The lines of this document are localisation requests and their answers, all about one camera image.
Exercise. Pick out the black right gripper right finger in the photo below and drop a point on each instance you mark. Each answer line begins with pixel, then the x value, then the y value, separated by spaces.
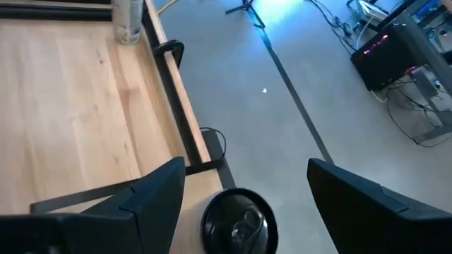
pixel 388 225

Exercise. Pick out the black aluminium rig frame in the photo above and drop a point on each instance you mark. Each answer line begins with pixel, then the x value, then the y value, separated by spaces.
pixel 53 12

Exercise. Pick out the black computer tower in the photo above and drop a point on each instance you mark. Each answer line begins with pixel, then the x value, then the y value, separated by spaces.
pixel 381 60

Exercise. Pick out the black table clamp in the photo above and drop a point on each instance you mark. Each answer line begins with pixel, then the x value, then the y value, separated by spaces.
pixel 178 49

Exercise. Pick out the wooden shelf with black frame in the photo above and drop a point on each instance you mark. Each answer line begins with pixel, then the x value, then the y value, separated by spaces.
pixel 197 187

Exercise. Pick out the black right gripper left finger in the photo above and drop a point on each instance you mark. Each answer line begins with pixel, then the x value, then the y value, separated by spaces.
pixel 106 233

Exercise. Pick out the grey metal desk frame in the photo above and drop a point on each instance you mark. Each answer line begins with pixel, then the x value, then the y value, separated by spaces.
pixel 423 49

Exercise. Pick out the black tripod stand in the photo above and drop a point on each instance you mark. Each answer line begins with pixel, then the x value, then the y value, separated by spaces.
pixel 247 7

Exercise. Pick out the white Celsius drink can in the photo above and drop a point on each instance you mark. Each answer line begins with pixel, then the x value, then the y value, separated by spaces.
pixel 127 21
pixel 240 218

